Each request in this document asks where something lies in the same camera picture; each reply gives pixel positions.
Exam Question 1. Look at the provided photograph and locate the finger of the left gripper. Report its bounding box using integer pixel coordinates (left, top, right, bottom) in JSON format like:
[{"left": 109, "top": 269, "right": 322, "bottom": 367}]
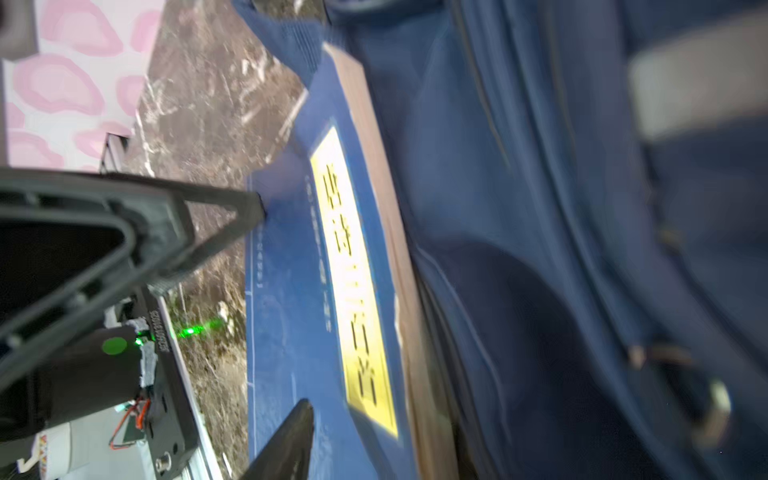
[{"left": 1, "top": 168, "right": 265, "bottom": 387}]

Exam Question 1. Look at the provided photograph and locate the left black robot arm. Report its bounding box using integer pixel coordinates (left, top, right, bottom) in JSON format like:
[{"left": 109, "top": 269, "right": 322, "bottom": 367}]
[{"left": 1, "top": 168, "right": 265, "bottom": 441}]

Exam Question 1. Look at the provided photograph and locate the navy book yellow label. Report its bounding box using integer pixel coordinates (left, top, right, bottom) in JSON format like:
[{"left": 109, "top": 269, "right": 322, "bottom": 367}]
[{"left": 245, "top": 44, "right": 459, "bottom": 479}]

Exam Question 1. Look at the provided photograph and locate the navy blue student backpack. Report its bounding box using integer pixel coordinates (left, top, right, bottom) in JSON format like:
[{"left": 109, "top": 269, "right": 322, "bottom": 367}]
[{"left": 234, "top": 1, "right": 767, "bottom": 479}]

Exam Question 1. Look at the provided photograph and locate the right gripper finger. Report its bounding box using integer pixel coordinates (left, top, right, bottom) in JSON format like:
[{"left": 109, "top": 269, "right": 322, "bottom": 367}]
[{"left": 240, "top": 399, "right": 315, "bottom": 480}]

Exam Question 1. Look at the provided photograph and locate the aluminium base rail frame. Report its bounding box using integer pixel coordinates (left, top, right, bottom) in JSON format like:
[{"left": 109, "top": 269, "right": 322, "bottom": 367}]
[{"left": 98, "top": 134, "right": 226, "bottom": 480}]

